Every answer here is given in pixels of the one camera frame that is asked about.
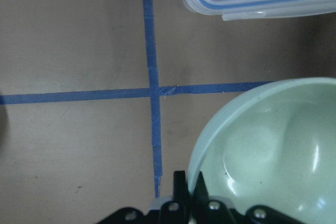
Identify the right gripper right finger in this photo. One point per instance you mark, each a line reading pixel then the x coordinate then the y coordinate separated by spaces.
pixel 216 209

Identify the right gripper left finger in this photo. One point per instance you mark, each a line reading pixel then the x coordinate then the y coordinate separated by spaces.
pixel 174 209

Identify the green bowl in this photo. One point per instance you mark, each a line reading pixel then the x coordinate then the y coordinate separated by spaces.
pixel 273 145

